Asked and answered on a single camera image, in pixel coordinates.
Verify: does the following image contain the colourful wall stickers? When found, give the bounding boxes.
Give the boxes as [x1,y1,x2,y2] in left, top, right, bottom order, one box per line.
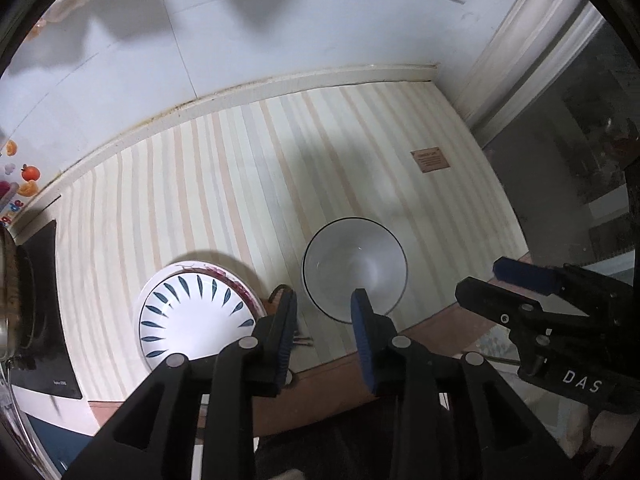
[0,137,43,226]

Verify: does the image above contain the pink floral white plate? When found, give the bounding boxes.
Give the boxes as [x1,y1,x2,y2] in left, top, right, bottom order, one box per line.
[135,259,267,361]

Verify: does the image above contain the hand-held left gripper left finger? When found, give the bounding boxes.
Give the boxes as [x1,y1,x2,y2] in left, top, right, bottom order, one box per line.
[67,287,299,480]

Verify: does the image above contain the small brown cloth label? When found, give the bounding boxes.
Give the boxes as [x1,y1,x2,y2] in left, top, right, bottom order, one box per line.
[411,147,449,173]

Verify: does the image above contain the blue leaf pattern plate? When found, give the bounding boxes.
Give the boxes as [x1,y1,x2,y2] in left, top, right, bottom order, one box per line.
[139,271,257,361]

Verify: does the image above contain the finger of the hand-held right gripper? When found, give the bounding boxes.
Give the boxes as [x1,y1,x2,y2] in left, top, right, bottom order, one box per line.
[455,277,588,333]
[492,257,636,317]

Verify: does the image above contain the glass sliding door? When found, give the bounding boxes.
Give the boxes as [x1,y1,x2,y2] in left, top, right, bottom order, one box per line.
[475,5,640,281]

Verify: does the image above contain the striped tablecloth with cat print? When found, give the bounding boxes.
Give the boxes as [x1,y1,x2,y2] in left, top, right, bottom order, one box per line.
[52,80,531,431]

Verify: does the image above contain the white bowl with dark rim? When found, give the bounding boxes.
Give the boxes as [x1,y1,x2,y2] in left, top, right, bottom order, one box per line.
[301,217,408,324]

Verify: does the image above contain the dark blue base cabinet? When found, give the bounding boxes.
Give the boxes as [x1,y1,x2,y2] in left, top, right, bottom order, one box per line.
[25,412,96,476]

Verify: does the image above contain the black induction cooktop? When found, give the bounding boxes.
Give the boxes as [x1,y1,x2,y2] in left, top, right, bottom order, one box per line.
[10,220,83,401]

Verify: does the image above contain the clear plastic bag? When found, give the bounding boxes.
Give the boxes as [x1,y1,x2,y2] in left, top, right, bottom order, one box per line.
[25,0,98,43]

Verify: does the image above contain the metal pot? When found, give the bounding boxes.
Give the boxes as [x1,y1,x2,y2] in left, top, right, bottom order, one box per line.
[0,227,36,361]

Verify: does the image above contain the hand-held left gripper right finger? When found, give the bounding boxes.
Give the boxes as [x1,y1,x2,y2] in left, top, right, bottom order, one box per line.
[350,288,571,480]

